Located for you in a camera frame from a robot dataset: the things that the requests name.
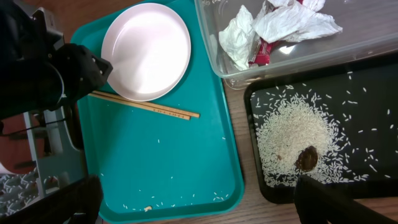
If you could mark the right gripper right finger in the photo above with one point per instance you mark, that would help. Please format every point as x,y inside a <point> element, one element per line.
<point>317,203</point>

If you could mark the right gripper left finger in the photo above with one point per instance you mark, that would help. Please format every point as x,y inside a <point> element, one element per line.
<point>77,203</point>

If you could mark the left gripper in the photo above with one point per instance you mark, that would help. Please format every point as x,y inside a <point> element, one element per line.
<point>81,72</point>

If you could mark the brown food scrap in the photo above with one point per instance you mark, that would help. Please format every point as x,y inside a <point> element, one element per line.
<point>307,159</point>

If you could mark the pink round plate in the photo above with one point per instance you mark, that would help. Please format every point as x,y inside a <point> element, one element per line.
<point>149,48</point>

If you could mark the wooden chopstick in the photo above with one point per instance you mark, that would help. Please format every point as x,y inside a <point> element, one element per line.
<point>192,114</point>
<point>144,107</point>

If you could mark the pile of white rice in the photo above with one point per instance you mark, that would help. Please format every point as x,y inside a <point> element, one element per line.
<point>292,133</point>

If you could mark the red foil wrapper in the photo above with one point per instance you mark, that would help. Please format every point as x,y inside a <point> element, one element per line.
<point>263,54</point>

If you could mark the white napkin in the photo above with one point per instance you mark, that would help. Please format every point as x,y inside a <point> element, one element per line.
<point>290,21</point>

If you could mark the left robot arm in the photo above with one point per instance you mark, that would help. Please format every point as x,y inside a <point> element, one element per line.
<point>36,75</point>

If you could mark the grey dish rack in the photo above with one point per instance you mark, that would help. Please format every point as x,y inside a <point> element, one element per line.
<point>41,152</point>

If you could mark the teal serving tray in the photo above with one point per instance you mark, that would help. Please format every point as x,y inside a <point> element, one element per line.
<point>153,166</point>

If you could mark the black tray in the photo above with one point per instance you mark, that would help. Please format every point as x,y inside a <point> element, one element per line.
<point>367,87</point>

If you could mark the clear plastic bin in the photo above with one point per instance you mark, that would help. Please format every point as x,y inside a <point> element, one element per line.
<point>369,29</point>

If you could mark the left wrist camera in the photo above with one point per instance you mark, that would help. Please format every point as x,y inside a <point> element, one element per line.
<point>49,28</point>

